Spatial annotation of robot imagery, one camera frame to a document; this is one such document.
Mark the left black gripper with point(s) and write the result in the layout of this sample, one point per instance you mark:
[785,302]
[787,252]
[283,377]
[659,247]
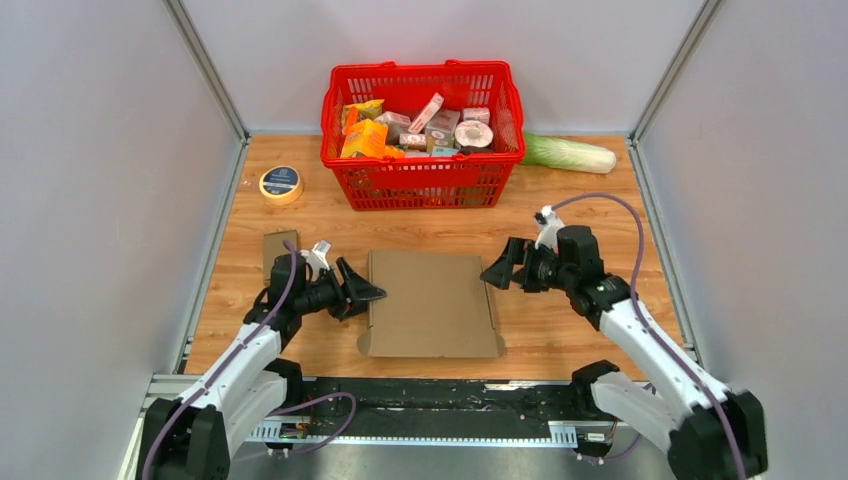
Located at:
[357,289]

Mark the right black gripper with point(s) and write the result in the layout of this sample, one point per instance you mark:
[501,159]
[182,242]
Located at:
[517,253]

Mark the large cardboard sheet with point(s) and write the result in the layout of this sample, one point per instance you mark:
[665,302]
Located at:
[436,306]

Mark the small brown cardboard box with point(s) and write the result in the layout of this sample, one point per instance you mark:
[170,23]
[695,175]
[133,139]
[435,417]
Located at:
[273,247]

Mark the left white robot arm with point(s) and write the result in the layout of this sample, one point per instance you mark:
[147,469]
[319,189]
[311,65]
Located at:
[196,434]

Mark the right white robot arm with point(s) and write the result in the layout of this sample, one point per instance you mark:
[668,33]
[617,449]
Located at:
[706,430]

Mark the small pink box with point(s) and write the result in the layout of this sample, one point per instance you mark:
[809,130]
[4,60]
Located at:
[479,114]

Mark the orange snack box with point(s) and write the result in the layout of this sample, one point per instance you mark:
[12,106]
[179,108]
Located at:
[366,138]

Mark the beige carton box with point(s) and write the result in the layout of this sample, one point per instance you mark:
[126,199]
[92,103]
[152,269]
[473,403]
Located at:
[439,131]

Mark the grey white box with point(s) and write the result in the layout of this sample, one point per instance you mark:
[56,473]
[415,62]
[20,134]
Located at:
[396,124]

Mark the pink white long box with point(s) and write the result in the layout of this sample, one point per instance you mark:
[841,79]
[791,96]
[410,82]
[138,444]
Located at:
[433,106]

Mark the red plastic shopping basket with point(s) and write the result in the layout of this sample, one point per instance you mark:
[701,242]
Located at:
[408,176]

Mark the green napa cabbage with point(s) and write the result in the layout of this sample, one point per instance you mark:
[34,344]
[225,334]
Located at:
[561,153]

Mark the yellow tape roll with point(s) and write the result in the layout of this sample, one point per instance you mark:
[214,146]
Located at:
[281,185]

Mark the yellow snack bag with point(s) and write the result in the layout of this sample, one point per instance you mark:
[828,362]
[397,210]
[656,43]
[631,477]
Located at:
[356,112]

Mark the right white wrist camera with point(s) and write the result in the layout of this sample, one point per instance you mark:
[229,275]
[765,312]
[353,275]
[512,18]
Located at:
[548,224]

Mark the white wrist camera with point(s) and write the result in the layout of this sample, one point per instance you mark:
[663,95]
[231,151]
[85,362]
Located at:
[316,257]
[548,224]

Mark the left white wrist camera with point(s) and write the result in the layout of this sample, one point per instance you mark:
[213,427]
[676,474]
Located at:
[316,257]

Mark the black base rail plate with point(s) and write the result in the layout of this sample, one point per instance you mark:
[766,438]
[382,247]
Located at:
[407,411]

